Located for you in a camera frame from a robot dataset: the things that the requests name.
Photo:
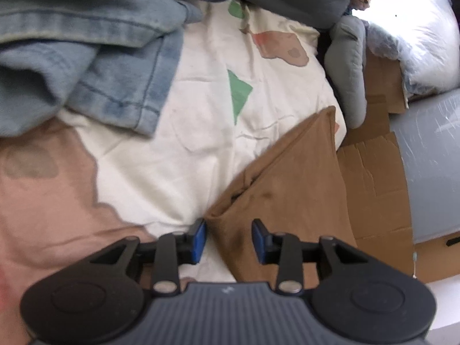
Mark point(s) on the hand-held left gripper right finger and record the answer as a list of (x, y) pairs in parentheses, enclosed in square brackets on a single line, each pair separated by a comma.
[(258, 240)]

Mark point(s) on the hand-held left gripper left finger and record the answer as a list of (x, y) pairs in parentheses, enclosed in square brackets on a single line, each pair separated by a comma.
[(199, 240)]

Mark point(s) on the brown printed t-shirt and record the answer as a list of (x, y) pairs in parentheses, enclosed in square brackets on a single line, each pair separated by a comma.
[(298, 179)]

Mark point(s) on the white bear print blanket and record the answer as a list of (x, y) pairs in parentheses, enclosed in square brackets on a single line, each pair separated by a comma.
[(201, 122)]

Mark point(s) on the brown cardboard box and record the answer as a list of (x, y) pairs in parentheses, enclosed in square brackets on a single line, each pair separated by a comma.
[(373, 187)]

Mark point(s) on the printed cardboard box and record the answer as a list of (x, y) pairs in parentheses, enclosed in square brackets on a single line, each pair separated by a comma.
[(438, 258)]

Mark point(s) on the grey plastic-wrapped mattress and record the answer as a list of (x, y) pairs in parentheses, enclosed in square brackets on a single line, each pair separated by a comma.
[(431, 169)]

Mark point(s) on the grey neck pillow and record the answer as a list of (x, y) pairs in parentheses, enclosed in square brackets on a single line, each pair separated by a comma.
[(350, 72)]

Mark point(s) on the blue denim jeans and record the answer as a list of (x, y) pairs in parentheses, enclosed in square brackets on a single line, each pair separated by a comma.
[(90, 43)]

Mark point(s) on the white pillow in plastic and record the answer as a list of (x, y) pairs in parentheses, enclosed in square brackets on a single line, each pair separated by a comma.
[(420, 39)]

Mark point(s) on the brown plush toy with cap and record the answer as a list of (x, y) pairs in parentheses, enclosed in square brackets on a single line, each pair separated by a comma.
[(361, 0)]

